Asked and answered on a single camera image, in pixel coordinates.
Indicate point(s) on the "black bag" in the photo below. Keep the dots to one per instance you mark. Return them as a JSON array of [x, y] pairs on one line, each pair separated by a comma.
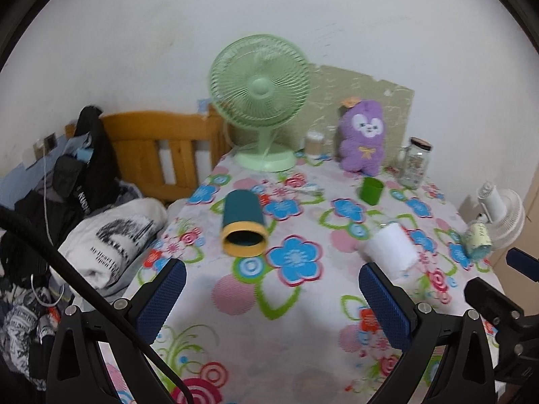
[[86, 164]]

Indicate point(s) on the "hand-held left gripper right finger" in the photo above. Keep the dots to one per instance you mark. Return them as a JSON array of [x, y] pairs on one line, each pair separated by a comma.
[[385, 307]]

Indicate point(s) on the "green desk fan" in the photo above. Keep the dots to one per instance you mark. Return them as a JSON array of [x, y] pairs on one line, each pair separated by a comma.
[[259, 88]]

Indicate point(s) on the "wall socket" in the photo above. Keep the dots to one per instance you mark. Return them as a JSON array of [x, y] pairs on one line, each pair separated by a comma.
[[49, 141]]

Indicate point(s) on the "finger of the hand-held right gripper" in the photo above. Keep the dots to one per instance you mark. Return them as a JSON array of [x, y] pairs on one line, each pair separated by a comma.
[[492, 298], [522, 263]]

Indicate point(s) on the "teal cup with yellow rim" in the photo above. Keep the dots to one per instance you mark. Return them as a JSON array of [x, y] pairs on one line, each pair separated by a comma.
[[243, 223]]

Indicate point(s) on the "white cup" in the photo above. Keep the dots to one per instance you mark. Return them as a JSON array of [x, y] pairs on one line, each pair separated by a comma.
[[391, 249]]

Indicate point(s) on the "clear glass mug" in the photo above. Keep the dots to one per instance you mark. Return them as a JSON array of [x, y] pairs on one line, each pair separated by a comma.
[[402, 160]]

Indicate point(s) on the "small white fan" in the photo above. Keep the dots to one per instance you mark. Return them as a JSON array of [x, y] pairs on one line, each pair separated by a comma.
[[503, 212]]

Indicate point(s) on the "floral tablecloth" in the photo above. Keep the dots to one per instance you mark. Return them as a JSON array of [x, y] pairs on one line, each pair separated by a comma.
[[294, 328]]

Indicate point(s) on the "clear cotton swab container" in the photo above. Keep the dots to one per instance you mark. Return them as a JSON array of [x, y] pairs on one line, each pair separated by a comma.
[[314, 143]]

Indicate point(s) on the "white printed cloth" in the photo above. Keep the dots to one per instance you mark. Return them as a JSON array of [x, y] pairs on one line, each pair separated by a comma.
[[113, 235]]

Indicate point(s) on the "pile of dark clothes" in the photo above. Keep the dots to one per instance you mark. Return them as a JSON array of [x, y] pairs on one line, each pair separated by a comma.
[[21, 303]]

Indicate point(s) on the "pale patterned cup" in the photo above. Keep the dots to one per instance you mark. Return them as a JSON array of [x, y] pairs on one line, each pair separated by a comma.
[[478, 239]]

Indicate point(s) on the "purple plush toy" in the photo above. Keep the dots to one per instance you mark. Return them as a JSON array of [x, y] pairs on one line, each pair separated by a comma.
[[363, 136]]

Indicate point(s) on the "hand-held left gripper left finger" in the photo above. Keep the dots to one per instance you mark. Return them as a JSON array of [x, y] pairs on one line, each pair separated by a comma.
[[162, 298]]

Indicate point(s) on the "wooden bed headboard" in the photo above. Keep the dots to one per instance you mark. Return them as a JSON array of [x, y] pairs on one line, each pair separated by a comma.
[[143, 143]]

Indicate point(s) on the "small green cup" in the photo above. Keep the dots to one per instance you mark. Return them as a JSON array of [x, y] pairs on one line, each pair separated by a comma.
[[371, 190]]

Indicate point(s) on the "green patterned wall sheet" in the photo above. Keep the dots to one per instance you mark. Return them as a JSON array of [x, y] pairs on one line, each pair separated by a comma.
[[328, 101]]

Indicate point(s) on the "glass jar with black lid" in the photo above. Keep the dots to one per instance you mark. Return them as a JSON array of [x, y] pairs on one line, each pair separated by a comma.
[[414, 164]]

